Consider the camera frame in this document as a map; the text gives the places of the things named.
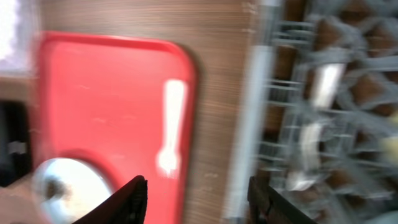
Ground light blue dinner plate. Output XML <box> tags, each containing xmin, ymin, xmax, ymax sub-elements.
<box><xmin>32</xmin><ymin>157</ymin><xmax>114</xmax><ymax>223</ymax></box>

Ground grey plastic dishwasher rack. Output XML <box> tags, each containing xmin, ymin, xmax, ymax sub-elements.
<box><xmin>221</xmin><ymin>1</ymin><xmax>397</xmax><ymax>223</ymax></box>

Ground white plastic fork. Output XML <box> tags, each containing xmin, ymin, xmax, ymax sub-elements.
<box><xmin>156</xmin><ymin>79</ymin><xmax>187</xmax><ymax>179</ymax></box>

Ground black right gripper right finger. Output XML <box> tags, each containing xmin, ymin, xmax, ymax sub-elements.
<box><xmin>247</xmin><ymin>176</ymin><xmax>317</xmax><ymax>224</ymax></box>

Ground red plastic serving tray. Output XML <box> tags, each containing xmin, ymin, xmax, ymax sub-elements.
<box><xmin>32</xmin><ymin>32</ymin><xmax>197</xmax><ymax>224</ymax></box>

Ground clear plastic waste bin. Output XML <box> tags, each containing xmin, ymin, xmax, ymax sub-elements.
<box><xmin>1</xmin><ymin>0</ymin><xmax>40</xmax><ymax>77</ymax></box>

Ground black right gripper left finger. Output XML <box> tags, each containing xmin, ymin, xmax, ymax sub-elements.
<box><xmin>73</xmin><ymin>175</ymin><xmax>148</xmax><ymax>224</ymax></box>

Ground black flat waste tray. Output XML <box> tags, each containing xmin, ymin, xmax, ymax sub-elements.
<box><xmin>1</xmin><ymin>100</ymin><xmax>32</xmax><ymax>187</ymax></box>

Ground brown food scrap chunk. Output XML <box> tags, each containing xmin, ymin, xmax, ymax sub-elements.
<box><xmin>44</xmin><ymin>179</ymin><xmax>67</xmax><ymax>200</ymax></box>

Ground white plastic spoon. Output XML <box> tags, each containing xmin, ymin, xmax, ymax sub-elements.
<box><xmin>286</xmin><ymin>63</ymin><xmax>346</xmax><ymax>191</ymax></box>

